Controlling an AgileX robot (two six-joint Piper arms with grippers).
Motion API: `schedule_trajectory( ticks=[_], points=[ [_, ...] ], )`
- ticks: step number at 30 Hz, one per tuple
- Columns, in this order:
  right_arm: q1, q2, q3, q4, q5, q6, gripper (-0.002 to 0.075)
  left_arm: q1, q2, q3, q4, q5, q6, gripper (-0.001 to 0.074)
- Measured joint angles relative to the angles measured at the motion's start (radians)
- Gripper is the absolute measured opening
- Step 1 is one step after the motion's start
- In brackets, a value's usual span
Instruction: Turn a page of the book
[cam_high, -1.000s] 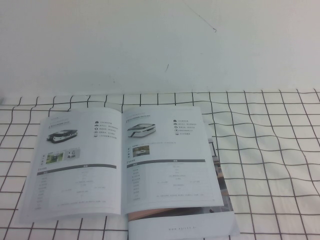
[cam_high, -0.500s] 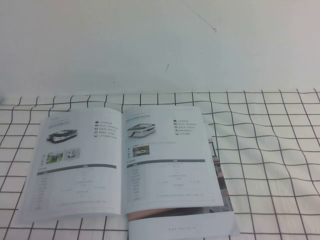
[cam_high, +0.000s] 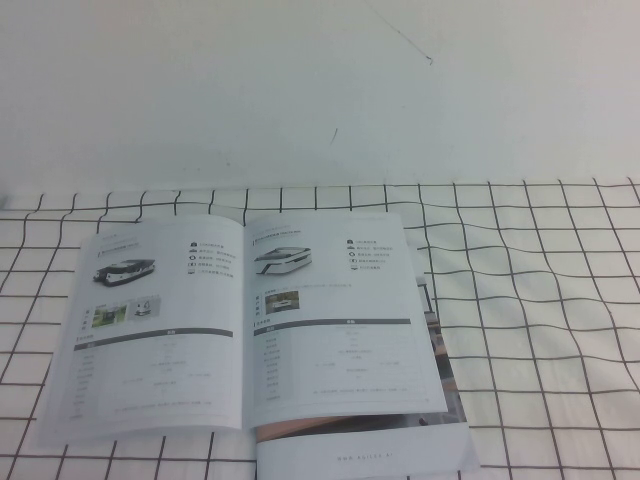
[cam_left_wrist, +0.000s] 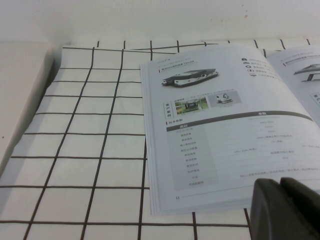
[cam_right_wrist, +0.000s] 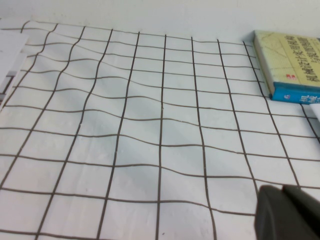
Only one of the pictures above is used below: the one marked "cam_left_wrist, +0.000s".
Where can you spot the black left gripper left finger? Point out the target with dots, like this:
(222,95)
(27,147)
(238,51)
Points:
(270,215)

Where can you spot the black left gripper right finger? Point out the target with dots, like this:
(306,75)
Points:
(307,212)

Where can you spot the white product booklet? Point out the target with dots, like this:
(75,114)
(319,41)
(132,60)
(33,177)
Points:
(225,140)

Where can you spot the white black-grid tablecloth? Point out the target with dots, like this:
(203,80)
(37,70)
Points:
(82,140)

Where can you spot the plain white box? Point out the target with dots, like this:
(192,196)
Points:
(20,87)

